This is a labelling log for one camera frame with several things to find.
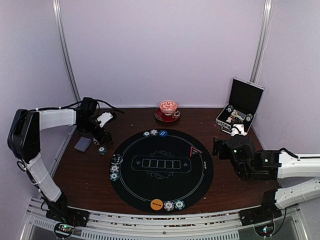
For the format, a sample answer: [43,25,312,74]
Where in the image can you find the chip roll in case right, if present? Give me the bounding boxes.
[244,113,254,122]

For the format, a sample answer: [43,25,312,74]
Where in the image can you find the green poker chip stack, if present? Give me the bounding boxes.
[98,146,107,156]

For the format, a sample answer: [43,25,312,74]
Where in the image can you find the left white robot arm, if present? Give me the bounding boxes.
[7,97,117,203]

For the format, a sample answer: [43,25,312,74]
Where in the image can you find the triangular all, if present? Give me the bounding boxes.
[189,146,203,158]

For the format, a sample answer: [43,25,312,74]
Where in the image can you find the chip roll in case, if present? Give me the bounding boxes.
[225,105,234,113]
[244,113,254,122]

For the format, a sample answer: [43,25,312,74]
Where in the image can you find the round black poker mat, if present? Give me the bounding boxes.
[110,129,214,214]

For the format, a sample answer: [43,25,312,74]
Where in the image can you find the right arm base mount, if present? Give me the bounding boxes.
[238,203,282,238]

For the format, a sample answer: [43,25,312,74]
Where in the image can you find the right aluminium frame post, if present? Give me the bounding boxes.
[250,0,273,84]

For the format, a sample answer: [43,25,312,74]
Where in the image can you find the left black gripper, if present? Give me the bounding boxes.
[78,116,112,144]

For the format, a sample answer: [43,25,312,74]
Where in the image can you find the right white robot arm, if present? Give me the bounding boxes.
[212,134,320,221]

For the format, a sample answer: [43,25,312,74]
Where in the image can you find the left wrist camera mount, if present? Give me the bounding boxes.
[96,112,117,128]

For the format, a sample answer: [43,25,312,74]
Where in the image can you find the aluminium frame post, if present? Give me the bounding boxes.
[52,0,81,101]
[250,0,273,84]

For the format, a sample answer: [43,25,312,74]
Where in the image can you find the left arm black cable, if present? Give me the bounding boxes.
[14,98,125,176]

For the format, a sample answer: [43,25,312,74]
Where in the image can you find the playing card deck in case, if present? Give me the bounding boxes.
[231,109,246,121]

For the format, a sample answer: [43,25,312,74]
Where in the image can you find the orange big blind button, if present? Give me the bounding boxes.
[150,198,164,211]

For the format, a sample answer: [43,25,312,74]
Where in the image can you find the red patterned bowl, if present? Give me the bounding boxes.
[159,100,178,115]

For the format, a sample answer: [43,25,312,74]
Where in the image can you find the chip roll in case left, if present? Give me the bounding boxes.
[225,105,234,113]

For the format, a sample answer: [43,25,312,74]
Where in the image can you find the blue small blind button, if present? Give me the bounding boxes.
[158,130,168,137]

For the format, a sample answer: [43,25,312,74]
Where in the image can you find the aluminium poker case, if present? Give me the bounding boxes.
[215,77,265,135]

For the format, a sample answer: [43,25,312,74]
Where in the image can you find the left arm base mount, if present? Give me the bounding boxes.
[40,193,90,240]

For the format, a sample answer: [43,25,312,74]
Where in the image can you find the red floral saucer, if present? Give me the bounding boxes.
[154,108,181,123]

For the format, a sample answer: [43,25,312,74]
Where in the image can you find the left aluminium frame post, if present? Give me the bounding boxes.
[52,0,81,101]

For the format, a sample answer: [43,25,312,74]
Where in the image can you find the grey card deck box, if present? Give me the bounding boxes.
[74,137,92,152]

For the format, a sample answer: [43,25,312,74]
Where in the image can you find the clear dealer button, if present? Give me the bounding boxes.
[110,154,123,165]

